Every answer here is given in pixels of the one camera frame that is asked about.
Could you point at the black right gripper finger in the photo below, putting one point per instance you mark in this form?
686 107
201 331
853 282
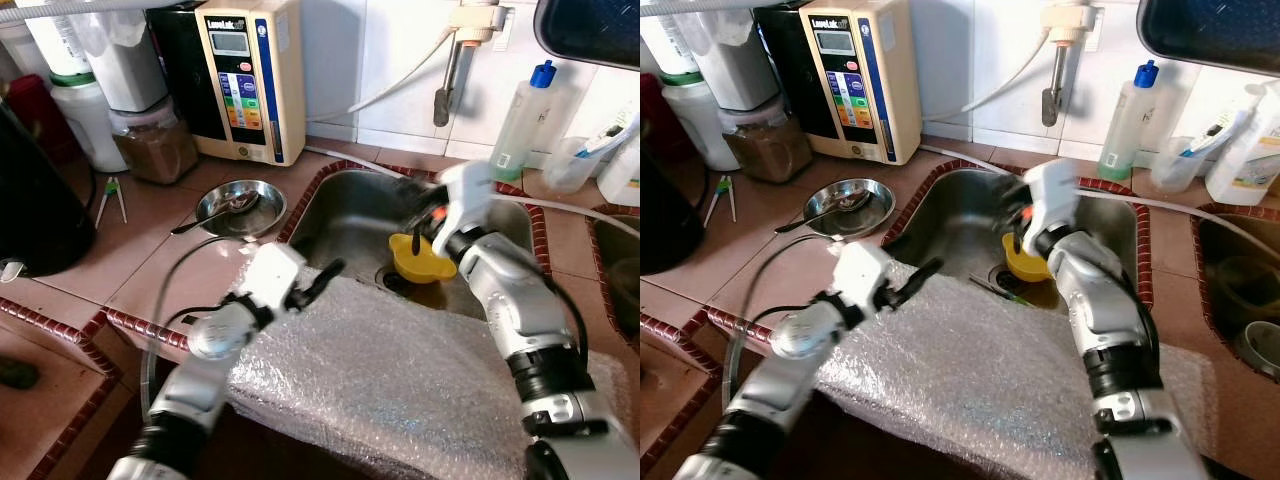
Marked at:
1021 247
421 245

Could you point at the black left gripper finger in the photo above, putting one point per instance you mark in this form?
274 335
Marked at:
324 285
922 273
922 287
325 272

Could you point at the yellow plastic bowl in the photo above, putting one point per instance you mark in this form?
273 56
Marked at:
425 270
1025 272

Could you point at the round steel bowl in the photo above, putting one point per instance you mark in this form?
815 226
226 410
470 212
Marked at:
865 215
255 218

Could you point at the white green plastic tongs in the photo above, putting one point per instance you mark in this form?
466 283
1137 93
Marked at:
724 184
113 185

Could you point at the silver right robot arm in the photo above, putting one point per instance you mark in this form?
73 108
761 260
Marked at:
510 300
1100 300

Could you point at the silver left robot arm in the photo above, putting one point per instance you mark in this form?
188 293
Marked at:
200 390
780 390

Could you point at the clear bubble wrap sheet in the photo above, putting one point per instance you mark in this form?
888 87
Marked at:
960 380
380 380

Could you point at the steel spoon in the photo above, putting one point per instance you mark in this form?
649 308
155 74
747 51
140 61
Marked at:
243 202
845 203

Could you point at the clear bottle blue cap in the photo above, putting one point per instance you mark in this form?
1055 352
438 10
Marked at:
1125 130
520 130

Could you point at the clear plastic cup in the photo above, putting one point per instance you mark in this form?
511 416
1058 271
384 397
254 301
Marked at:
1175 172
570 172

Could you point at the beige water ionizer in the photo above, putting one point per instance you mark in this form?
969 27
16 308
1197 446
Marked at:
288 60
900 70

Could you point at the blue white toothbrush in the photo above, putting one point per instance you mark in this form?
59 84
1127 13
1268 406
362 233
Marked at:
600 145
1205 143

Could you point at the jar of brown powder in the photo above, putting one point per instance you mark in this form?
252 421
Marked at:
155 150
768 150

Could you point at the white detergent bottle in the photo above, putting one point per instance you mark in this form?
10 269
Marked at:
1245 160
622 180

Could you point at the black pan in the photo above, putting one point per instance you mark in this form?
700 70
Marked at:
590 30
1210 30

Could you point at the black kettle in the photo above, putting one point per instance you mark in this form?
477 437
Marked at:
40 210
665 220

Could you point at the dark red container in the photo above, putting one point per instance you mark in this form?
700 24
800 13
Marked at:
650 110
35 110

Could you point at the white jar green lid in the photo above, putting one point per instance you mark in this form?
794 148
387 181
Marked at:
90 125
700 125

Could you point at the clear plastic jug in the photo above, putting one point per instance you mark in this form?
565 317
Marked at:
740 70
130 70

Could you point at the plain white bottle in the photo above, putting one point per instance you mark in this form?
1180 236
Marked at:
670 45
55 40

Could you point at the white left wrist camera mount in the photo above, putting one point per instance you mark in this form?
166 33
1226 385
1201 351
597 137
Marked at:
268 275
865 275

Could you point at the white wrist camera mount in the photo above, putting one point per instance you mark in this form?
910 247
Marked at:
468 195
268 275
865 275
1052 190

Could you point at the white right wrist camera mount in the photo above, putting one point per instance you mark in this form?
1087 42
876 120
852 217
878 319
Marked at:
1052 190
468 195

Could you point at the beige wall faucet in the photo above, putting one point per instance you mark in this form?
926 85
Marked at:
470 25
1068 25

